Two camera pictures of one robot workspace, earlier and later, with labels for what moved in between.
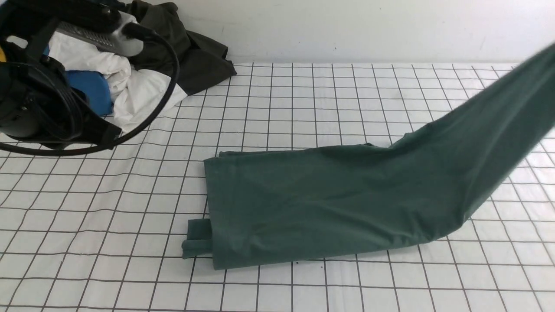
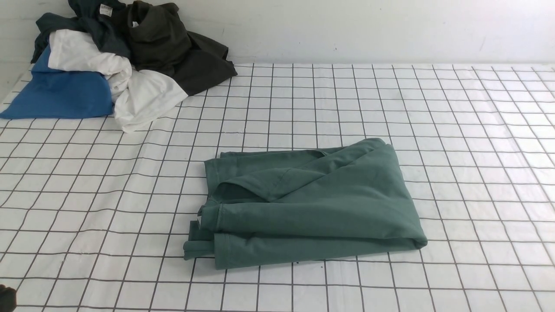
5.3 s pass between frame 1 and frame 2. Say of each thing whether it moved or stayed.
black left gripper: moved
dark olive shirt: stayed
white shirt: stayed
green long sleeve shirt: moved
